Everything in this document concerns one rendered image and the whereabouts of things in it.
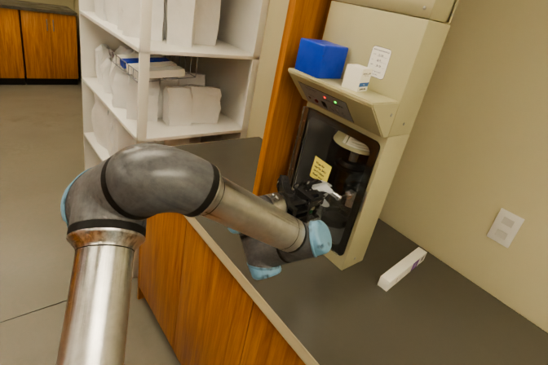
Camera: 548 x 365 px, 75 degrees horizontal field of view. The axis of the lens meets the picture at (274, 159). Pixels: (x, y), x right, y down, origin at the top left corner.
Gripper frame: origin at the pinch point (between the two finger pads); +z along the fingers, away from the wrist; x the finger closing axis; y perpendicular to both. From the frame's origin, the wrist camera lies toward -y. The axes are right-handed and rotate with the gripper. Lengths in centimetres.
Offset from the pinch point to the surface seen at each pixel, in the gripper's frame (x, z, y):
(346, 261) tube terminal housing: -22.8, 7.1, 10.9
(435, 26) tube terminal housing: 50, 9, 11
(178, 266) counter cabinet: -60, -22, -45
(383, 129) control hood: 23.8, 2.2, 10.9
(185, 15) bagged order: 31, 7, -117
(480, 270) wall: -22, 49, 36
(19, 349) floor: -120, -78, -84
